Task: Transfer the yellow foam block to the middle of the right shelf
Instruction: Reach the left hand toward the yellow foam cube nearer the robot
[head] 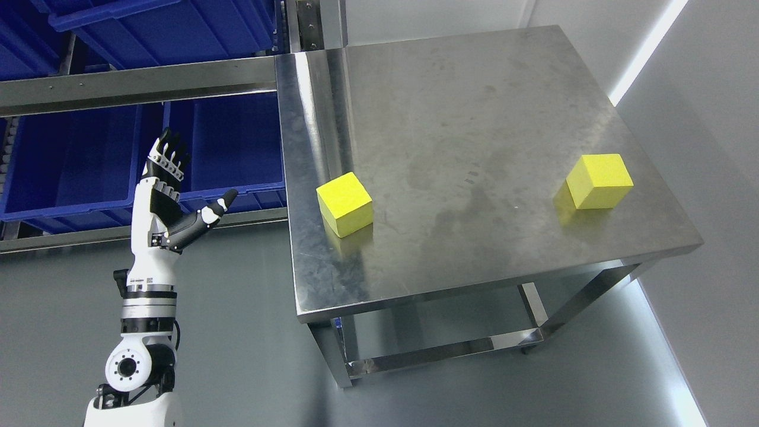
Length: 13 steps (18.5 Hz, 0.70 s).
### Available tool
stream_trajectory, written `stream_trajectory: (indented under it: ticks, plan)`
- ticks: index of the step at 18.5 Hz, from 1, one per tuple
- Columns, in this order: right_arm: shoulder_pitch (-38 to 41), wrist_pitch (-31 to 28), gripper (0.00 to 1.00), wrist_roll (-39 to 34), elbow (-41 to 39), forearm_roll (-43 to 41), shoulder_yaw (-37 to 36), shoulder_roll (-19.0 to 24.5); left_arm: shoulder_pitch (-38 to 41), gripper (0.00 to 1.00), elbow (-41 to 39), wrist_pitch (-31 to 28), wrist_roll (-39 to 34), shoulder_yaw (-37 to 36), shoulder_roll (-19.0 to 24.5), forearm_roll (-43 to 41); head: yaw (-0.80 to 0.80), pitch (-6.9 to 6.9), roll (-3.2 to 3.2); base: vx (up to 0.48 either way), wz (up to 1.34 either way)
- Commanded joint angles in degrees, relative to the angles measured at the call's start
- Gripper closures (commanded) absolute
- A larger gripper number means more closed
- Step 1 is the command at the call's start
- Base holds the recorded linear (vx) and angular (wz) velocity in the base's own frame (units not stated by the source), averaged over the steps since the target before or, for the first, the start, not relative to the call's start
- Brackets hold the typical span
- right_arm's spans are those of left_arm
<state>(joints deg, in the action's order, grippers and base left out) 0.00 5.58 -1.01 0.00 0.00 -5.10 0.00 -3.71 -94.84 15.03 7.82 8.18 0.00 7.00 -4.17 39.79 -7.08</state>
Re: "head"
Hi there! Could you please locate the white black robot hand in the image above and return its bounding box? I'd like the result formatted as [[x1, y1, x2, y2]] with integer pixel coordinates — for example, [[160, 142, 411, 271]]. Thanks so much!
[[126, 128, 238, 292]]

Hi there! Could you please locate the yellow foam block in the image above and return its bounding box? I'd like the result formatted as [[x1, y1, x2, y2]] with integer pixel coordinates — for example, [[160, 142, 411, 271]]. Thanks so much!
[[566, 153, 634, 210], [315, 172, 374, 238]]

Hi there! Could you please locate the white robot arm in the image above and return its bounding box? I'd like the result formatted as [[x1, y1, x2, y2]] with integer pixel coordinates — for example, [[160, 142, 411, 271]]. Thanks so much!
[[83, 269, 184, 426]]

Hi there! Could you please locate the blue bin upper shelf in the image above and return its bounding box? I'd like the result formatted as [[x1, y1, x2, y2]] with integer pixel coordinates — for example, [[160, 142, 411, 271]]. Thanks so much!
[[34, 1, 279, 69]]

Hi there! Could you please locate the metal shelf rack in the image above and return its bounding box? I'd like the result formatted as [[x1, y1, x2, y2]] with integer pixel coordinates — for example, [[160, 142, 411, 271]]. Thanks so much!
[[0, 0, 348, 255]]

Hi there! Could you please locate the blue bin lower left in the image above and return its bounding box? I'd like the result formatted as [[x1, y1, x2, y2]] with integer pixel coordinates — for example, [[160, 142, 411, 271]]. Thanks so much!
[[2, 103, 163, 234]]

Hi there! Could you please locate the blue bin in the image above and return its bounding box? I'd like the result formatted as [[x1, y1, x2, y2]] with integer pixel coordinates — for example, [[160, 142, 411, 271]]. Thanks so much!
[[163, 92, 286, 213], [2, 103, 163, 234], [1, 1, 71, 81]]

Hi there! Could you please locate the blue bin lower right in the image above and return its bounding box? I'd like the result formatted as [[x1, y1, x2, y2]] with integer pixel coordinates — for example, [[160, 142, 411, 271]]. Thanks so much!
[[163, 92, 286, 213]]

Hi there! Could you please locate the blue bin upper far left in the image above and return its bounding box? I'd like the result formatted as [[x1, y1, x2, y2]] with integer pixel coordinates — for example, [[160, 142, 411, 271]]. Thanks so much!
[[1, 1, 71, 81]]

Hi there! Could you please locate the stainless steel table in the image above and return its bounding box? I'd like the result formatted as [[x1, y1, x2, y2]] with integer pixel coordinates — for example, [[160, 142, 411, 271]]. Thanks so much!
[[275, 26, 704, 387]]

